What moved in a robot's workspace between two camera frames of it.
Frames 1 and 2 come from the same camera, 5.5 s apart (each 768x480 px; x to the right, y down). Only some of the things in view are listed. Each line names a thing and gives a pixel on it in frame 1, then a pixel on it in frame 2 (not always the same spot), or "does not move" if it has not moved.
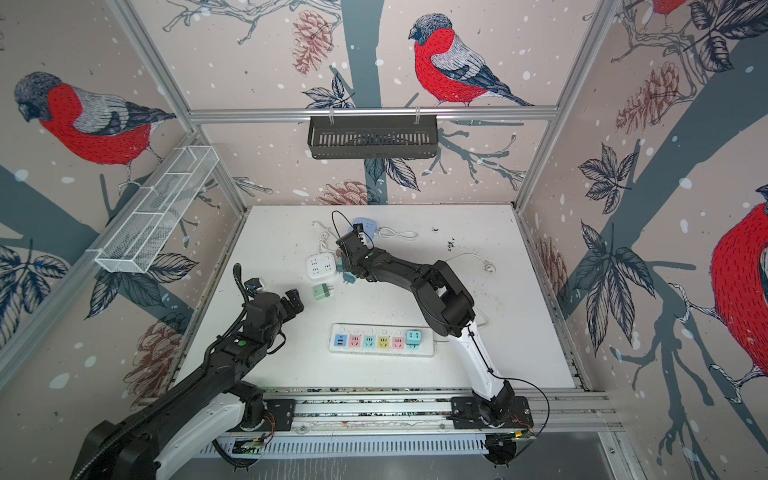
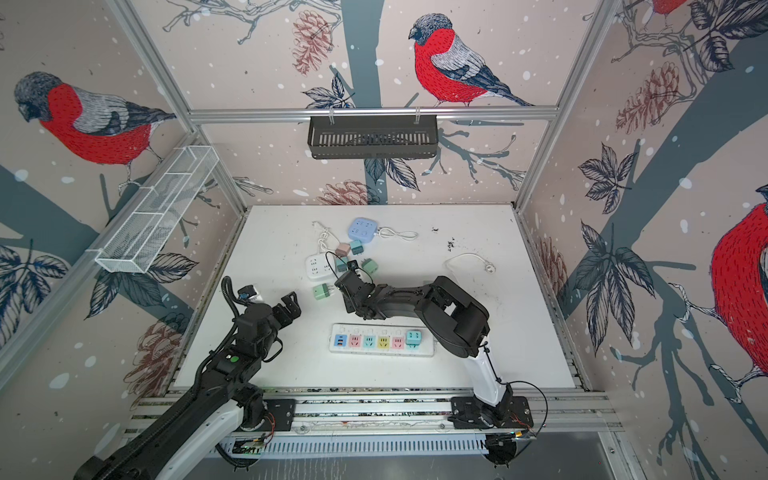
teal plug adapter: x=413 y=338 does not move
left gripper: x=295 y=299 does not move
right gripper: x=349 y=262 to x=350 y=303
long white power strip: x=386 y=340 does not move
